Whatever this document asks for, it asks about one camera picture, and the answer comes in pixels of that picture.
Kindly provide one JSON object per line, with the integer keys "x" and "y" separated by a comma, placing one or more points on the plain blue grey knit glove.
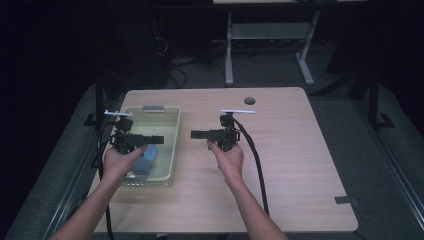
{"x": 143, "y": 166}

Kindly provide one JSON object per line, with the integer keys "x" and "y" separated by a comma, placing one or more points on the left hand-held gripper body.
{"x": 125, "y": 139}

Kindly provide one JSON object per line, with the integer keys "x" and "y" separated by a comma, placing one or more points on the black metal stand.
{"x": 99, "y": 100}
{"x": 375, "y": 100}

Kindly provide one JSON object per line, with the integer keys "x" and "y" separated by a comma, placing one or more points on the black tape strip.
{"x": 346, "y": 200}

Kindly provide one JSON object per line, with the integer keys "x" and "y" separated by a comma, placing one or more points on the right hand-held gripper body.
{"x": 226, "y": 136}

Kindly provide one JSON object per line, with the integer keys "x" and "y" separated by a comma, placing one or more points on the white metal desk frame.
{"x": 266, "y": 30}

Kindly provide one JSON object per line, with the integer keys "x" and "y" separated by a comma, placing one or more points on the person's left hand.
{"x": 118, "y": 165}

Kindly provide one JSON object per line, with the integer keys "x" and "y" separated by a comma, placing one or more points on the aluminium rail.
{"x": 393, "y": 166}
{"x": 73, "y": 190}

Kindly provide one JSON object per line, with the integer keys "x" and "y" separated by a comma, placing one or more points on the person's right hand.
{"x": 230, "y": 163}

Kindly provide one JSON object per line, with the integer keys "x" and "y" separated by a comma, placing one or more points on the pale yellow plastic basket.
{"x": 163, "y": 146}

